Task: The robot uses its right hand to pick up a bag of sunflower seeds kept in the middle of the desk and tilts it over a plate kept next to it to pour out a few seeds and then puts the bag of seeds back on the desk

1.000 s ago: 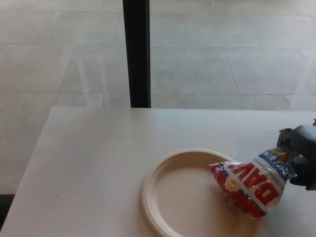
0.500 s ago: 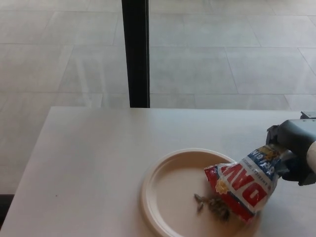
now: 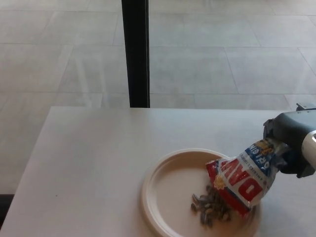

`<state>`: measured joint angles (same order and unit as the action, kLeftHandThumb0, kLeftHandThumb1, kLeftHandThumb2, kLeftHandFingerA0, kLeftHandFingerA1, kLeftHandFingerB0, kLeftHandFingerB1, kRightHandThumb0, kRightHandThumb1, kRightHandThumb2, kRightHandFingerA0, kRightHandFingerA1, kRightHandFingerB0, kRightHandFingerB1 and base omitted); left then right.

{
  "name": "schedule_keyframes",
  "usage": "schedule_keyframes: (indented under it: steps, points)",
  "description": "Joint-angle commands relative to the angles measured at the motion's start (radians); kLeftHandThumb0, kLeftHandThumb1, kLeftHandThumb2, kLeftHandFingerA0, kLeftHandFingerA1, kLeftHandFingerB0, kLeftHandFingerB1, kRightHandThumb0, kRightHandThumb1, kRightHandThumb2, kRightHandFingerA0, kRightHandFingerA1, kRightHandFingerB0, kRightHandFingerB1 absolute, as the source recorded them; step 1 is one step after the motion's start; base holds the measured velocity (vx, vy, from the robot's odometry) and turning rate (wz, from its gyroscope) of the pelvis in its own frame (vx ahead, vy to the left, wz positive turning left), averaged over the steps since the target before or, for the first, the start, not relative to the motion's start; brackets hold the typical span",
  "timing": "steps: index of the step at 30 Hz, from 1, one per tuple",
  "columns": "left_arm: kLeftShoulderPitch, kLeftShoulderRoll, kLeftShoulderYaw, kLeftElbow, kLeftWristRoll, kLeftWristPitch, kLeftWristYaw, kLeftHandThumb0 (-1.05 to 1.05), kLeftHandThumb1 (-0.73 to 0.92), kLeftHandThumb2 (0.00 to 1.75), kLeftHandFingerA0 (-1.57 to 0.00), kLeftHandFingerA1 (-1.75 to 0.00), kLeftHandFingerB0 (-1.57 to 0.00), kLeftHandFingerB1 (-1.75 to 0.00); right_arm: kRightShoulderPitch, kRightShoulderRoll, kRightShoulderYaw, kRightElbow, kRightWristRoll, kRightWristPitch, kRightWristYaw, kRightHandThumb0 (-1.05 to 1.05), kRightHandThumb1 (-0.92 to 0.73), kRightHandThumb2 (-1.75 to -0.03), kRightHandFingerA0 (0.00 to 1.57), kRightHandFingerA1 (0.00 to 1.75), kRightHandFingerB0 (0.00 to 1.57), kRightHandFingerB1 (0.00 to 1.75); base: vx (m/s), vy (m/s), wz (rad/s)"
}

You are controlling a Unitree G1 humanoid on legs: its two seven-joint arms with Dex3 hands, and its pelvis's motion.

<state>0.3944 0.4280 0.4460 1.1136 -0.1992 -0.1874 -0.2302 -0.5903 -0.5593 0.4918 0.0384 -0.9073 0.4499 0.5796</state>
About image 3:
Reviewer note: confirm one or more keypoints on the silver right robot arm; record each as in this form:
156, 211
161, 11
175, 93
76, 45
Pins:
310, 148

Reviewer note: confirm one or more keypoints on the black vertical window post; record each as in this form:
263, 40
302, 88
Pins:
137, 54

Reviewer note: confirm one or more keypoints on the red blue sunflower seed bag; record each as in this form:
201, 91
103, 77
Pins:
242, 180

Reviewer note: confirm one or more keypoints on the cream round paper plate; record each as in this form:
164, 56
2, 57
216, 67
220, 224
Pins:
172, 187

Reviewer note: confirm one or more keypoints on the pile of sunflower seeds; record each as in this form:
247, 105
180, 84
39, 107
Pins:
209, 205

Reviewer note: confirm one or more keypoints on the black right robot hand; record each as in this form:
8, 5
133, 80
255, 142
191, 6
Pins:
288, 126

